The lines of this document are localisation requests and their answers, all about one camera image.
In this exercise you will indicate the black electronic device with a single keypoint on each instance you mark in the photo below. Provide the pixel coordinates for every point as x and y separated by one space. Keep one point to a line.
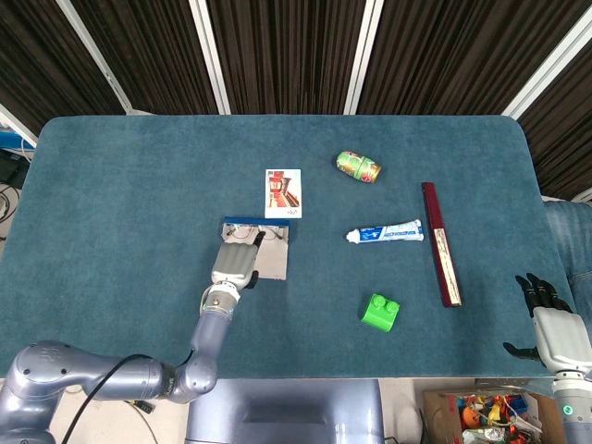
11 168

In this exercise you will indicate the white bordered photo card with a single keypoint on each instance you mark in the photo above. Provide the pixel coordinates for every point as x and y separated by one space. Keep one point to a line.
283 194

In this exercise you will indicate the green can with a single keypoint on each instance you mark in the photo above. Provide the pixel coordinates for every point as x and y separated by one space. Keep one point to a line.
358 166

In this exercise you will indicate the blue plastic box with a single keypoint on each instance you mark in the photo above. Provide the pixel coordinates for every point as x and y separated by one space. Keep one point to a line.
11 139

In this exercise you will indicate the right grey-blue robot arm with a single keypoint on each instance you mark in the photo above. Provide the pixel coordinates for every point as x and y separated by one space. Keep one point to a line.
575 416

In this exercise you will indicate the thin metal frame eyeglasses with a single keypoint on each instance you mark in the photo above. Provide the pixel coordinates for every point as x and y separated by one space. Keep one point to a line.
240 233

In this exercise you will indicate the dark brown pleated curtain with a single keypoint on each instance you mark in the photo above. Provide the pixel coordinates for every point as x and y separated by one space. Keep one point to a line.
287 55

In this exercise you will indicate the green plastic toy brick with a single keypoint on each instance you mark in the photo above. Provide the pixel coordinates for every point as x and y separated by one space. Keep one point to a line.
379 316

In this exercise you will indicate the teal velvet table cloth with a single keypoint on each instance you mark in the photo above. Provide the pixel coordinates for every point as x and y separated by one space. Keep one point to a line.
115 231

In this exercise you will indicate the cardboard box of toys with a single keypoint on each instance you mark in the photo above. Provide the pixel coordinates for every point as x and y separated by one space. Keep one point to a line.
437 411

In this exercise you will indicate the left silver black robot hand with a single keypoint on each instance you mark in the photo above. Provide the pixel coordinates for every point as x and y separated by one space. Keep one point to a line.
233 263

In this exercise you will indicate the white metal frame post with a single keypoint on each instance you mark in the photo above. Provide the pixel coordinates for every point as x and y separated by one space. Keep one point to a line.
210 55
364 55
92 53
16 122
550 62

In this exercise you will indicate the grey-blue robot torso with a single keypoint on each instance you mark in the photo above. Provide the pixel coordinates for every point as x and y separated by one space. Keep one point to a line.
287 411

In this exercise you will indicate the blue glasses case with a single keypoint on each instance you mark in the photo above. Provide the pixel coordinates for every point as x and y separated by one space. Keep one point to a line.
273 263

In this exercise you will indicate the white blue toothpaste tube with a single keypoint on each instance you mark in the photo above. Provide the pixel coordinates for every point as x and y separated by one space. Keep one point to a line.
388 231

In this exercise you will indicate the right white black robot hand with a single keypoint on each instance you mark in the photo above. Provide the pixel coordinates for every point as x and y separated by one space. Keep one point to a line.
564 340

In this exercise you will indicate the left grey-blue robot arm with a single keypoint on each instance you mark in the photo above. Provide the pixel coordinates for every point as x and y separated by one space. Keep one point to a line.
210 333

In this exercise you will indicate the dark red long box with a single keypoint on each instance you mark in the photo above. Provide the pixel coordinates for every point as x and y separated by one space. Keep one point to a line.
439 240

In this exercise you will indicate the small black connector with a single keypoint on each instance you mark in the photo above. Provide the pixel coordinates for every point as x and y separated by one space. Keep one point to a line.
144 408

